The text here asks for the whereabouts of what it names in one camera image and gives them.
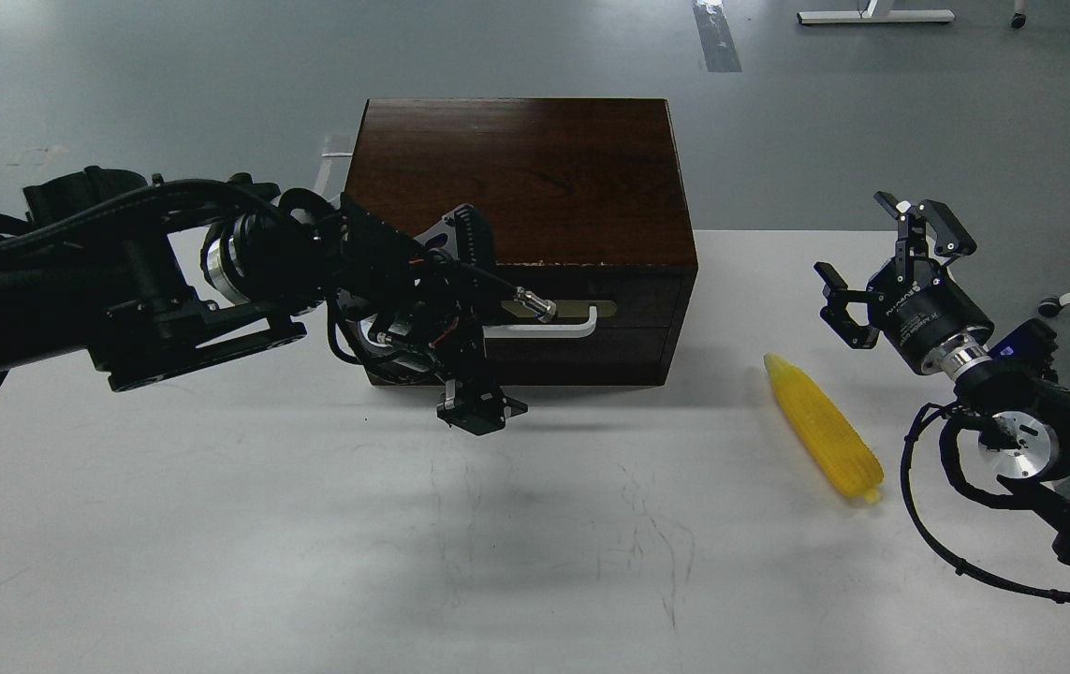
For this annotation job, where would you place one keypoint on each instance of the yellow corn cob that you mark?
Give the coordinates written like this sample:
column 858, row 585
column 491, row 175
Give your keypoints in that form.
column 850, row 466

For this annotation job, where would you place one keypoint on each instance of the white desk leg base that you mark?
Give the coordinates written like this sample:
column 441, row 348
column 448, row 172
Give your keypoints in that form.
column 877, row 12

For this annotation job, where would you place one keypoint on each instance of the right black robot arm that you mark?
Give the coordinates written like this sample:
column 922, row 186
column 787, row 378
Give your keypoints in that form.
column 1005, row 439

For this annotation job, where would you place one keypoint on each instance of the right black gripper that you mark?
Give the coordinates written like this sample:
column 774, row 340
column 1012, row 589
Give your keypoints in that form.
column 917, row 306

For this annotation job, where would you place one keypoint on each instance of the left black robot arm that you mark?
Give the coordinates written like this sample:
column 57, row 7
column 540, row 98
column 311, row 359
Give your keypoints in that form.
column 155, row 279

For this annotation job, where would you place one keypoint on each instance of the wooden drawer with white handle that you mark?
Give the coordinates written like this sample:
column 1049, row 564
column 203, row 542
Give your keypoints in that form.
column 632, row 348

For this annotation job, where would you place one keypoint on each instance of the dark wooden drawer cabinet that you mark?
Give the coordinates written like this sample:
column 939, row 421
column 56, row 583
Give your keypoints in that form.
column 564, row 182

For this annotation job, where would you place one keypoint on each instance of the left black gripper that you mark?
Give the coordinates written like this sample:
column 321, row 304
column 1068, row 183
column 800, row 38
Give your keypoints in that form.
column 412, row 310

